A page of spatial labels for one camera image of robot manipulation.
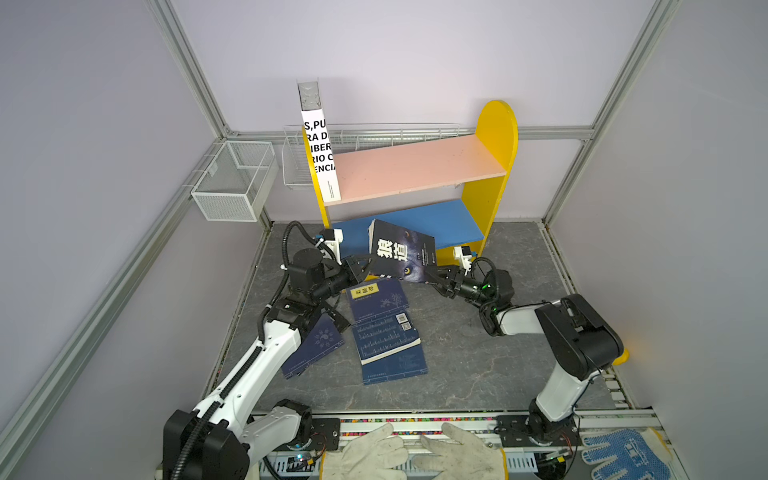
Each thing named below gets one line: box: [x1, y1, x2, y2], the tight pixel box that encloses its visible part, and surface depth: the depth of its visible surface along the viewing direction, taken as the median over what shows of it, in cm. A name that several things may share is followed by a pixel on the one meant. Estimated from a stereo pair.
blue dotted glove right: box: [581, 427, 673, 480], surface depth 72 cm
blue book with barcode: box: [351, 306, 422, 365], surface depth 91 cm
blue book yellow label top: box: [346, 278, 409, 323], surface depth 99 cm
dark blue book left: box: [281, 313, 345, 380], surface depth 89 cm
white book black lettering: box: [297, 80, 342, 203], surface depth 61 cm
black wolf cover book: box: [368, 219, 437, 283], surface depth 80 cm
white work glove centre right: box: [412, 422, 505, 480], surface depth 72 cm
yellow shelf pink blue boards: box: [301, 100, 519, 260], surface depth 77 cm
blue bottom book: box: [361, 338, 429, 385], surface depth 86 cm
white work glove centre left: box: [320, 423, 409, 480], surface depth 72 cm
